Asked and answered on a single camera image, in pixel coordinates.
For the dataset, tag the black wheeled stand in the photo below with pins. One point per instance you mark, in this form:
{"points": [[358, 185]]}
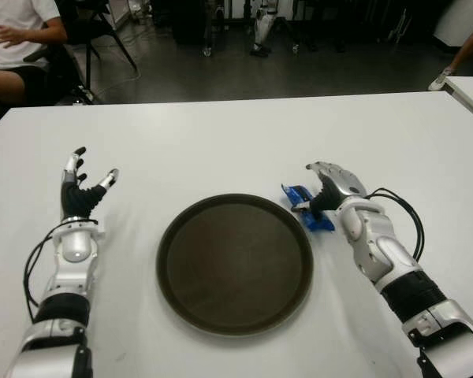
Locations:
{"points": [[295, 48]]}

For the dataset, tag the round brown tray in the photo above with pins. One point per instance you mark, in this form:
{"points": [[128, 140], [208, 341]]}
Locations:
{"points": [[234, 264]]}

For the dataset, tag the black chair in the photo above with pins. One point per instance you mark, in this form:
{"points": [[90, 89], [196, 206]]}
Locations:
{"points": [[88, 27]]}

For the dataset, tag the folded silver frame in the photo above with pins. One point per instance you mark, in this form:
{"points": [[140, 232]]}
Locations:
{"points": [[398, 27]]}

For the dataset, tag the white side table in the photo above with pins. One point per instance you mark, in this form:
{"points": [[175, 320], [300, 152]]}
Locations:
{"points": [[471, 92]]}

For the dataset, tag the seated person white shirt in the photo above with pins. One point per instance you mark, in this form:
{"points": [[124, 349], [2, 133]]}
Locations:
{"points": [[12, 35]]}

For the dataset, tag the bystander bare leg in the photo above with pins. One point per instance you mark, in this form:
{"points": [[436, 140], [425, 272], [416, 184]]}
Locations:
{"points": [[467, 49]]}

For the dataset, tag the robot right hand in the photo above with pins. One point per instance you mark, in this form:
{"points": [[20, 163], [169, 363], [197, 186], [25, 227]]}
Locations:
{"points": [[341, 185]]}

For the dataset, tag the black equipment cart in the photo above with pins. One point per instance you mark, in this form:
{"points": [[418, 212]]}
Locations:
{"points": [[189, 23]]}

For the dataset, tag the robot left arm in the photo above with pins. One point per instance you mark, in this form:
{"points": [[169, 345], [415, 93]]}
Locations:
{"points": [[77, 246]]}

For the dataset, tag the blue Oreo packet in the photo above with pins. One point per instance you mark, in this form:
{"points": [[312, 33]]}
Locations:
{"points": [[319, 222]]}

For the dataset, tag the white cabinet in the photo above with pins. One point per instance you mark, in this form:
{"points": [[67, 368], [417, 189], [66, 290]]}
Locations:
{"points": [[453, 23]]}

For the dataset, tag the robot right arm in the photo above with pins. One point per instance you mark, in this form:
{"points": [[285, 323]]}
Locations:
{"points": [[362, 228]]}

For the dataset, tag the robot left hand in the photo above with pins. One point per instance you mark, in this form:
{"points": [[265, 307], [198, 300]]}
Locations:
{"points": [[77, 199]]}

